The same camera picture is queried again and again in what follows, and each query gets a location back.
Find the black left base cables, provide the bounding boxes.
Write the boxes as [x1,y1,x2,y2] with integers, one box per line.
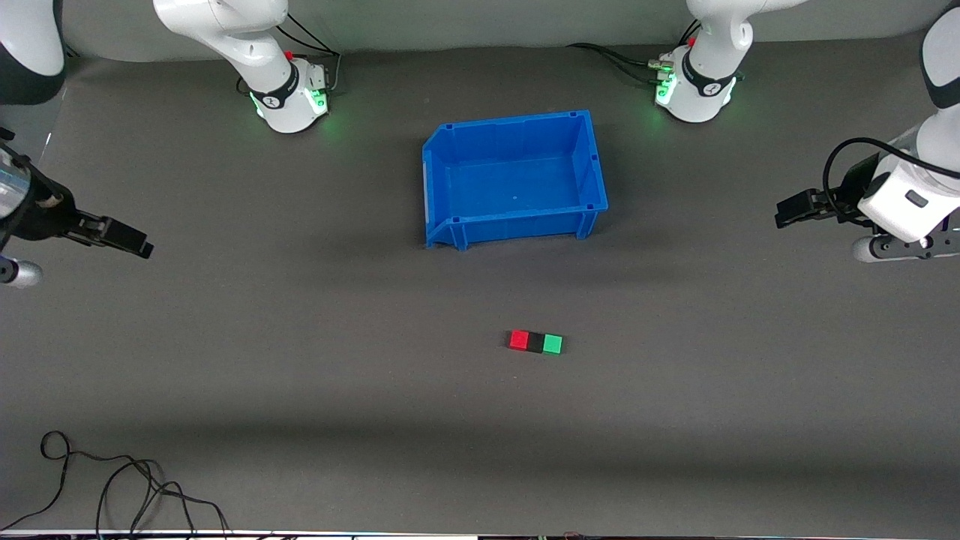
[568,43,670,85]

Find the blue plastic storage bin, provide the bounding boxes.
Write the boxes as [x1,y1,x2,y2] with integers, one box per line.
[421,109,609,251]

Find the loose black floor cable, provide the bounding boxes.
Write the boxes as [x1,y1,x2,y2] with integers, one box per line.
[0,430,230,538]

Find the black right base cables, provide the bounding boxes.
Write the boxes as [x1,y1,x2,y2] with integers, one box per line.
[274,13,343,95]

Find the black base cables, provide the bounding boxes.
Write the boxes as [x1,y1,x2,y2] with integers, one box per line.
[568,43,670,85]
[274,13,343,95]

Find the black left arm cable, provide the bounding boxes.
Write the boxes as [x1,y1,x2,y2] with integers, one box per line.
[823,136,960,218]

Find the dark gray table mat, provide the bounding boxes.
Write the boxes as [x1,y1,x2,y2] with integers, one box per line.
[0,30,960,537]

